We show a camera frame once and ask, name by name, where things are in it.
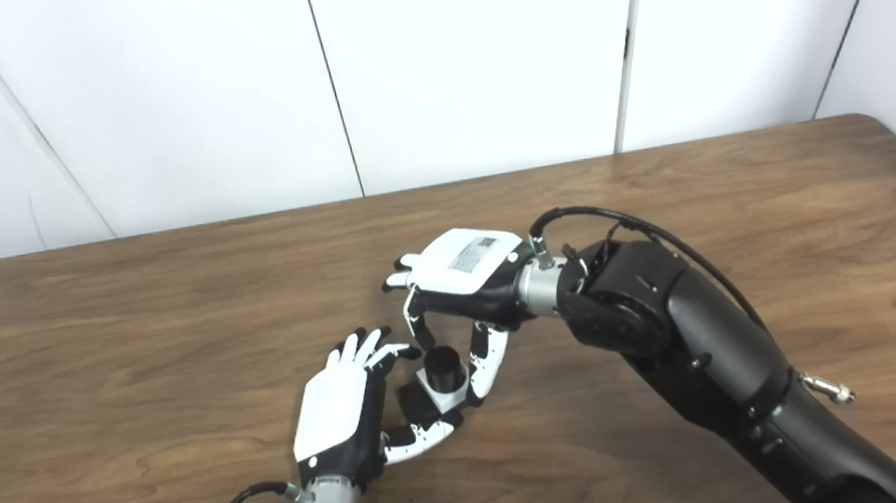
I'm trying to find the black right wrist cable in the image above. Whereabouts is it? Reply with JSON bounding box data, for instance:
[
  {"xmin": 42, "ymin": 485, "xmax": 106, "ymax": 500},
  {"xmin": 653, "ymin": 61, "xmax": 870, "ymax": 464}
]
[{"xmin": 526, "ymin": 191, "xmax": 767, "ymax": 349}]

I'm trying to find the black peg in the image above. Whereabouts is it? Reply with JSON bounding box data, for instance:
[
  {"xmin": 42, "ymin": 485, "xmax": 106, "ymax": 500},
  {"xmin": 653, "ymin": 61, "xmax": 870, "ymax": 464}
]
[{"xmin": 394, "ymin": 344, "xmax": 474, "ymax": 428}]

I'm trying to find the white square piece with hole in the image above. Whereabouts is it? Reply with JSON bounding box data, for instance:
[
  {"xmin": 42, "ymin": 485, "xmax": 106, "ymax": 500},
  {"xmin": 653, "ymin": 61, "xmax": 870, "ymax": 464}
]
[{"xmin": 415, "ymin": 362, "xmax": 474, "ymax": 416}]

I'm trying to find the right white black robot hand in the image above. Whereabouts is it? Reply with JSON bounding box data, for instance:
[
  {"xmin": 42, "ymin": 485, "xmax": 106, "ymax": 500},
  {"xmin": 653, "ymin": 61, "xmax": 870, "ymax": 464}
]
[{"xmin": 379, "ymin": 222, "xmax": 548, "ymax": 414}]

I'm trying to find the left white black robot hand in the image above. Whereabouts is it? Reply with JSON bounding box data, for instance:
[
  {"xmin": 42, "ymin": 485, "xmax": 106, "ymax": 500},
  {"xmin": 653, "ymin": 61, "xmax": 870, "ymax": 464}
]
[{"xmin": 284, "ymin": 320, "xmax": 470, "ymax": 492}]

